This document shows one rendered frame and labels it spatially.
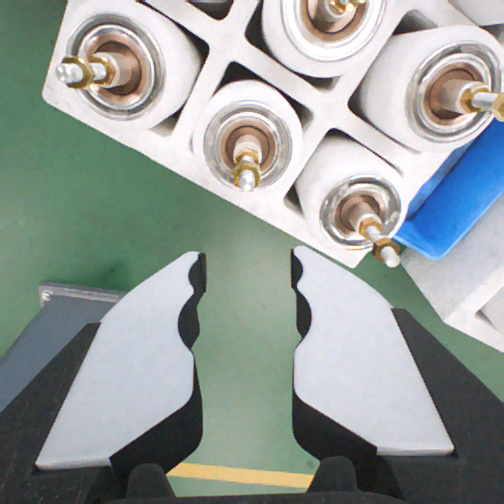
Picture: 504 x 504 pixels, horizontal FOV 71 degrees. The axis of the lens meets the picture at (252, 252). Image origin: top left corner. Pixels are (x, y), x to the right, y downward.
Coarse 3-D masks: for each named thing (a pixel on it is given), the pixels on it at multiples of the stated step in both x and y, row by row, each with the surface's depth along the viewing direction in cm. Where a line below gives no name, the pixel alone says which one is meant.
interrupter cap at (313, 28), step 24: (288, 0) 25; (312, 0) 25; (384, 0) 25; (288, 24) 26; (312, 24) 26; (336, 24) 26; (360, 24) 26; (312, 48) 26; (336, 48) 26; (360, 48) 26
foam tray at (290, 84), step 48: (144, 0) 31; (240, 0) 31; (432, 0) 31; (240, 48) 33; (48, 96) 35; (192, 96) 35; (288, 96) 45; (336, 96) 35; (144, 144) 37; (192, 144) 40; (384, 144) 37; (288, 192) 46
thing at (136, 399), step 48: (144, 288) 11; (192, 288) 10; (96, 336) 9; (144, 336) 9; (192, 336) 10; (96, 384) 7; (144, 384) 7; (192, 384) 7; (96, 432) 7; (144, 432) 6; (192, 432) 7
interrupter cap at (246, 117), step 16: (224, 112) 28; (240, 112) 29; (256, 112) 28; (272, 112) 28; (208, 128) 29; (224, 128) 29; (240, 128) 29; (256, 128) 29; (272, 128) 29; (288, 128) 29; (208, 144) 30; (224, 144) 30; (272, 144) 30; (288, 144) 30; (208, 160) 30; (224, 160) 30; (272, 160) 30; (288, 160) 30; (224, 176) 31; (272, 176) 31
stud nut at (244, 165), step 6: (246, 162) 22; (252, 162) 23; (234, 168) 23; (240, 168) 22; (246, 168) 22; (252, 168) 22; (258, 168) 22; (234, 174) 22; (258, 174) 22; (234, 180) 23; (258, 180) 23
